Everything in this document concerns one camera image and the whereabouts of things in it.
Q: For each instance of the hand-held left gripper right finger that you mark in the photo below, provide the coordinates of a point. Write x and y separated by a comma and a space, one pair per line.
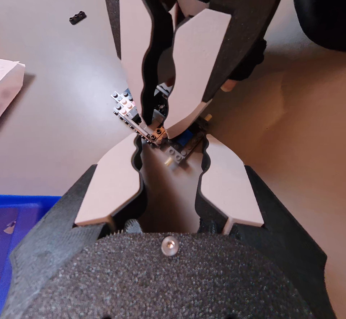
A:
232, 189

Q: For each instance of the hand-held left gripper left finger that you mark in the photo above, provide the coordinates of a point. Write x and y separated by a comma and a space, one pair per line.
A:
111, 186

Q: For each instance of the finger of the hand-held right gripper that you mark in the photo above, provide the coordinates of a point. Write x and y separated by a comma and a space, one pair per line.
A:
197, 65
132, 43

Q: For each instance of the black lego car chassis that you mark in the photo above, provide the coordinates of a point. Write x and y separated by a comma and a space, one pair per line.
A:
127, 105

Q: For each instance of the blue plastic bin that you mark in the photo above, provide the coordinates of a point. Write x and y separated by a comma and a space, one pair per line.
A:
21, 211

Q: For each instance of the small black lego piece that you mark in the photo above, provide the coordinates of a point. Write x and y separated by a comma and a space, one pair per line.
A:
78, 18

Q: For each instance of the person's right hand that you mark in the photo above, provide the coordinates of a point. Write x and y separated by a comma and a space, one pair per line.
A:
230, 86

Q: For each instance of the white printed paper bag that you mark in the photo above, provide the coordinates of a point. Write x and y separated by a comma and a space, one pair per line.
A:
8, 83

